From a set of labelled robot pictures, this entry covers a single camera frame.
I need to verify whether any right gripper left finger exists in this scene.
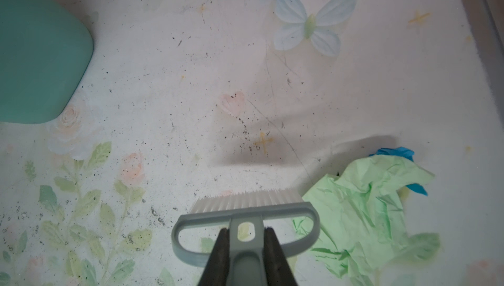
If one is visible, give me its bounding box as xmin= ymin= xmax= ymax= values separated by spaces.
xmin=198 ymin=228 xmax=230 ymax=286

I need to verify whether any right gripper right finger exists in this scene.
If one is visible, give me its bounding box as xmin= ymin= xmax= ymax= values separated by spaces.
xmin=262 ymin=228 xmax=298 ymax=286

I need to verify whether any grey-blue hand brush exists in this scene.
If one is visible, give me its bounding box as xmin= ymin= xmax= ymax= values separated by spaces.
xmin=171 ymin=189 xmax=320 ymax=285

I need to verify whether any green paper scrap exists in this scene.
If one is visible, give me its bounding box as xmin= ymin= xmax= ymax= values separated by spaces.
xmin=303 ymin=155 xmax=440 ymax=285

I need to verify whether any small blue paper scrap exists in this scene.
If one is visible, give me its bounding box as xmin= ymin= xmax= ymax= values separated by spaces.
xmin=370 ymin=147 xmax=428 ymax=196

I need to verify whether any green trash bin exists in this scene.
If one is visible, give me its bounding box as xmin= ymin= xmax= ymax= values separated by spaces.
xmin=1 ymin=0 xmax=94 ymax=124

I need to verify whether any right aluminium corner post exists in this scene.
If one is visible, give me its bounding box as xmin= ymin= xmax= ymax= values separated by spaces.
xmin=461 ymin=0 xmax=503 ymax=119

